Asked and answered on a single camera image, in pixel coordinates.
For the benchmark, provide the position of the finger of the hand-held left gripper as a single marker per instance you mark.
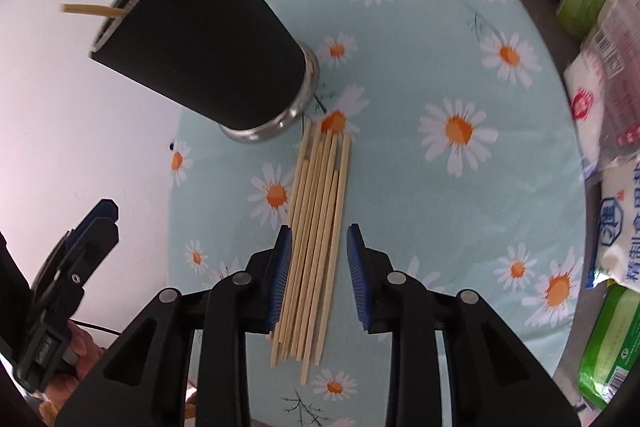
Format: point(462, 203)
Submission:
point(97, 247)
point(106, 209)

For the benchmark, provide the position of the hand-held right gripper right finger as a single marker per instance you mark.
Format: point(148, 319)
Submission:
point(356, 277)

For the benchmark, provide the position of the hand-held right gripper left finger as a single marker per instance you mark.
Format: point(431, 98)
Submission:
point(279, 277)

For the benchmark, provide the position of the pile of bamboo chopsticks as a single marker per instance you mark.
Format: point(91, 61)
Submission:
point(320, 207)

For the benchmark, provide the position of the black metal chopstick cup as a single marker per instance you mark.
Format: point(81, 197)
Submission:
point(200, 32)

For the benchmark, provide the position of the person's left hand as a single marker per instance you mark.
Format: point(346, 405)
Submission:
point(82, 347)

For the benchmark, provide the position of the tapered bamboo chopstick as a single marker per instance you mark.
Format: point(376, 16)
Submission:
point(90, 9)

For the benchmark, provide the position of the daisy print tablecloth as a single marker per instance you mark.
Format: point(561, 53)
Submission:
point(410, 57)

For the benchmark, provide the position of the green and white packet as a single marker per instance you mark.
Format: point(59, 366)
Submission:
point(610, 347)

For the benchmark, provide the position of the white salt bag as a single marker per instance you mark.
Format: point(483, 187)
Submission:
point(620, 227)

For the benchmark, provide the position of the clear pink print bag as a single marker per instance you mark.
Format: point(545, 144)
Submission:
point(607, 72)

